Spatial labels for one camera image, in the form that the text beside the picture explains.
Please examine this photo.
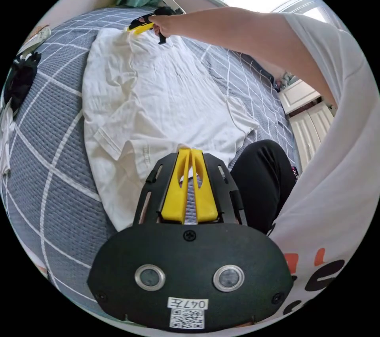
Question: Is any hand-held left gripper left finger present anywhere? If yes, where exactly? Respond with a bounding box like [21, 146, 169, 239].
[161, 149, 190, 223]

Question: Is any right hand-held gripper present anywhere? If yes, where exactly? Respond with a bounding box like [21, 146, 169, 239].
[127, 6, 186, 45]

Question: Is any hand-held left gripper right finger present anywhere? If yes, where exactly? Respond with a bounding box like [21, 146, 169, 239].
[191, 150, 219, 223]

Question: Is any white short sleeve shirt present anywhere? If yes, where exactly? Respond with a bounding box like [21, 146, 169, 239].
[81, 27, 260, 233]

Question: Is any person's right forearm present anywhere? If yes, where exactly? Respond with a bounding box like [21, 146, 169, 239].
[177, 6, 340, 112]

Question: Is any person's right hand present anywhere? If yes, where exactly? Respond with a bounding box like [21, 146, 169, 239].
[150, 14, 181, 39]

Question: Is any person's body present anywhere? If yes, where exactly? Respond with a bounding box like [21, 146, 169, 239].
[230, 11, 380, 329]

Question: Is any pile of clothes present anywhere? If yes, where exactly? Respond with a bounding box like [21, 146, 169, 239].
[0, 51, 43, 176]

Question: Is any white cupboard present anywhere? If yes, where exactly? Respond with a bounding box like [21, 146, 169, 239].
[278, 78, 338, 173]

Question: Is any bed with grey checked quilt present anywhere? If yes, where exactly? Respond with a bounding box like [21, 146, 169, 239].
[0, 6, 301, 323]

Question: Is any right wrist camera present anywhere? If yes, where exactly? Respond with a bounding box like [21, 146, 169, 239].
[161, 0, 187, 14]

